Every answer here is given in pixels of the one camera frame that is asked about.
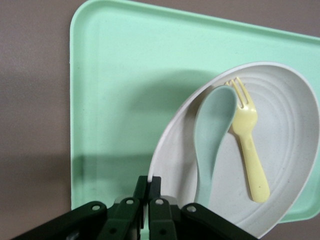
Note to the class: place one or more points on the mint green rectangular tray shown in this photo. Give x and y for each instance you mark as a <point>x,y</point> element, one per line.
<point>125,62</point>

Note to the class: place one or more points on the round beige speckled plate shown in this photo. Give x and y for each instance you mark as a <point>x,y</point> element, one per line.
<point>282,125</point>

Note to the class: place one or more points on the pale green plastic spoon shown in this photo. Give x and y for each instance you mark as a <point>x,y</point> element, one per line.
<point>215,120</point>

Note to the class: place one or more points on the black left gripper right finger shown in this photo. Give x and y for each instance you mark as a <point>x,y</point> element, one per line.
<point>180,225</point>

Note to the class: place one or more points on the small yellow plastic fork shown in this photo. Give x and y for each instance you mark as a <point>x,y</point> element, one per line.
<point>246,120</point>

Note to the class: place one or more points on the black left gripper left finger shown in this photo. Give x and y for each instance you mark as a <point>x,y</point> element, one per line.
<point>100,222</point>

